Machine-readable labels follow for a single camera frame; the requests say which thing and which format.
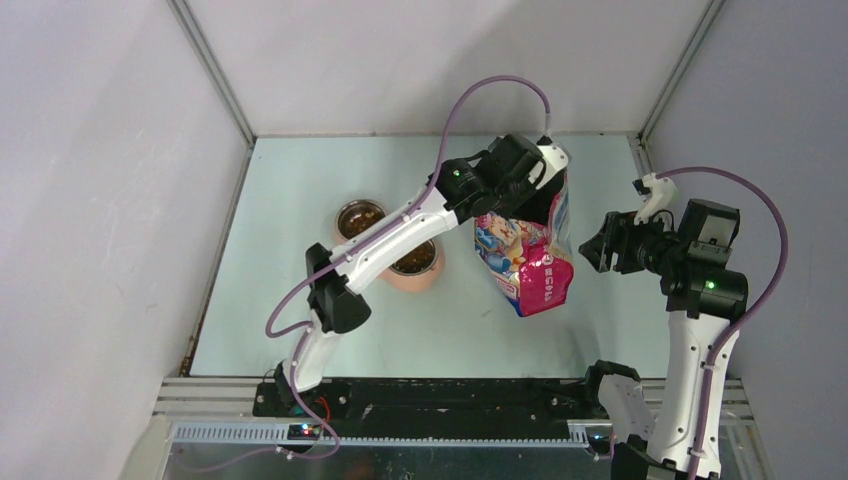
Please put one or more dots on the kibble in near bowl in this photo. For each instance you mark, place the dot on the kibble in near bowl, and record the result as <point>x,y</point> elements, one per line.
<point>417,257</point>

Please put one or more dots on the controller board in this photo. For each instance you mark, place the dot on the controller board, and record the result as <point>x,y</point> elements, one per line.
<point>600,445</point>
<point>304,432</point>

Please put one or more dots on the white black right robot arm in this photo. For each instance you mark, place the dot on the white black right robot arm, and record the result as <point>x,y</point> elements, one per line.
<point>705,300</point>

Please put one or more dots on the steel bowl far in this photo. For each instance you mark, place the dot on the steel bowl far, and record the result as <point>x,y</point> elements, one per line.
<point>361,203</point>

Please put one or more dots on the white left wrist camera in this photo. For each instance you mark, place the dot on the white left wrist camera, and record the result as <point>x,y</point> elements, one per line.
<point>556,159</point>

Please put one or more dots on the left controller board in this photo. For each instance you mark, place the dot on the left controller board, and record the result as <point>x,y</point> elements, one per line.
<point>304,432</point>

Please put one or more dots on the steel bowl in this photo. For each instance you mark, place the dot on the steel bowl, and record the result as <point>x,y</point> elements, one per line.
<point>417,258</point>
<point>361,203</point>

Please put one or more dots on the steel bowl near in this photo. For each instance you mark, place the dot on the steel bowl near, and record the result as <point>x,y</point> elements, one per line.
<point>417,258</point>

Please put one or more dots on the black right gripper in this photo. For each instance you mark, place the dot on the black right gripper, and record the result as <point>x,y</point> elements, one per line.
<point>617,235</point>

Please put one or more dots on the aluminium frame rail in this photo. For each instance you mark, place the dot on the aluminium frame rail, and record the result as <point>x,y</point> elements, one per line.
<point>253,410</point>

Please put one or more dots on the colourful cat food bag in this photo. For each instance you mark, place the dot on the colourful cat food bag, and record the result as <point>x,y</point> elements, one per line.
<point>528,253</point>

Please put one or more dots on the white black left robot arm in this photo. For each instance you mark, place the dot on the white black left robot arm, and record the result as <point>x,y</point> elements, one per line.
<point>502,179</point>

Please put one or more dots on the pink double pet bowl stand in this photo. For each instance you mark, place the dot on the pink double pet bowl stand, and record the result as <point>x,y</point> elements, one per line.
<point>418,270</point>

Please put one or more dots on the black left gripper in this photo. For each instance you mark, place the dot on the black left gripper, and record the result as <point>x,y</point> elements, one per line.
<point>529,188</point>

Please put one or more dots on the brown pet food kibble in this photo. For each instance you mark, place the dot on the brown pet food kibble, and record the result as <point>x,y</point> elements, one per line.
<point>359,220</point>

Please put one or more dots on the right controller board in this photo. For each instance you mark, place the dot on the right controller board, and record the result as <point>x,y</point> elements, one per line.
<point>600,445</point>

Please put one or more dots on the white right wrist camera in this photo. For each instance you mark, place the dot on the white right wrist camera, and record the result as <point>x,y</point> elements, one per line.
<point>657,192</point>

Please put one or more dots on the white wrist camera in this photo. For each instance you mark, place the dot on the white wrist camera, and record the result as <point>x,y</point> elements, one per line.
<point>657,192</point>
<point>556,159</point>

